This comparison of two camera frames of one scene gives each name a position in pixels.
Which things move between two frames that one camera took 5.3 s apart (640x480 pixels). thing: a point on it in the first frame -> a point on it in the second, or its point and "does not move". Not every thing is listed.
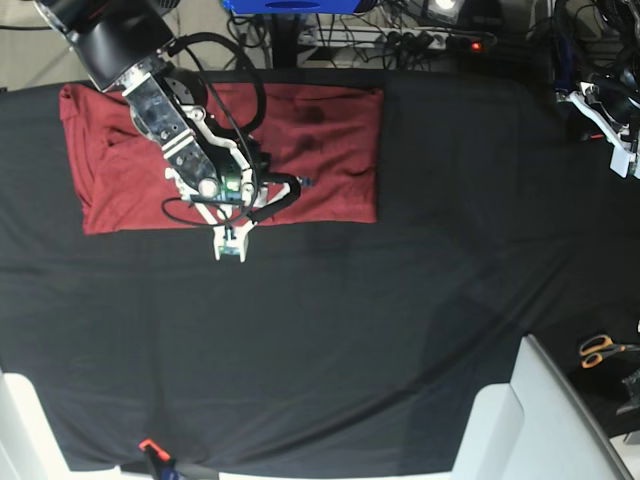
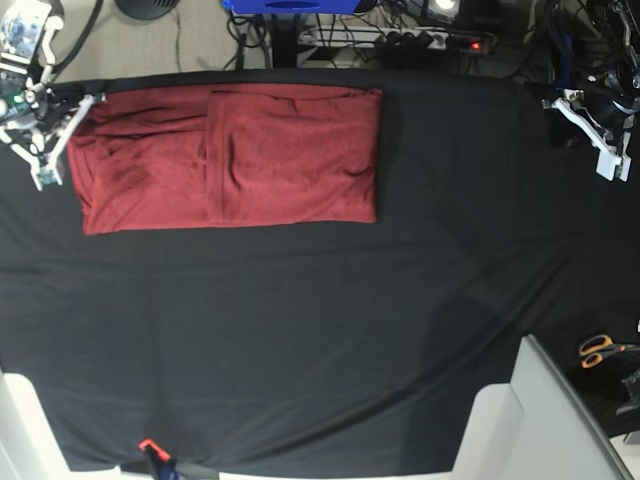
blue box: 292,6 does not move
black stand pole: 284,39 does not move
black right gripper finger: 581,127 -> 561,130
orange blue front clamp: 162,461 does not move
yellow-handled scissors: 594,348 does not move
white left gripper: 231,226 -> 46,171
